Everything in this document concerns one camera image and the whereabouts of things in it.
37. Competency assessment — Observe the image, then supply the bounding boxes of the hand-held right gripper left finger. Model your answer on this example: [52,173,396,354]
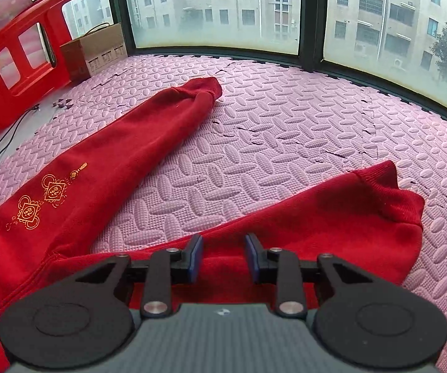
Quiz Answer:
[65,235,204,318]

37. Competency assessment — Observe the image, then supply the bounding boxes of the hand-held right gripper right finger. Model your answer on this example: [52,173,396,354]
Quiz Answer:
[244,233,385,318]

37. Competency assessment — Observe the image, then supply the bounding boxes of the red pants with gold embroidery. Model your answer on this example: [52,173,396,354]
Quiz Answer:
[0,77,426,373]

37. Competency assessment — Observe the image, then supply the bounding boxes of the pink foam floor mat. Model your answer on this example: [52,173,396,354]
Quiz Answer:
[0,52,447,373]

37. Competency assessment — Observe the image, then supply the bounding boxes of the brown cardboard box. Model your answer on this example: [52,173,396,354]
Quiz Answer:
[59,22,127,83]

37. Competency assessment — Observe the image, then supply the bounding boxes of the red plastic stool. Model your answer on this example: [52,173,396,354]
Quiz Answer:
[0,0,83,133]

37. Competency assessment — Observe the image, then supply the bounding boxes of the grey apartment building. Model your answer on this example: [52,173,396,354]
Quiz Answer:
[62,0,447,98]

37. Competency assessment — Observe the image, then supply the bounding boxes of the black cable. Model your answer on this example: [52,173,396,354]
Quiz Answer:
[0,103,41,164]

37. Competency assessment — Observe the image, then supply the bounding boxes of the dark green window frame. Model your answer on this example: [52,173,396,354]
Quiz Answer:
[29,0,447,123]

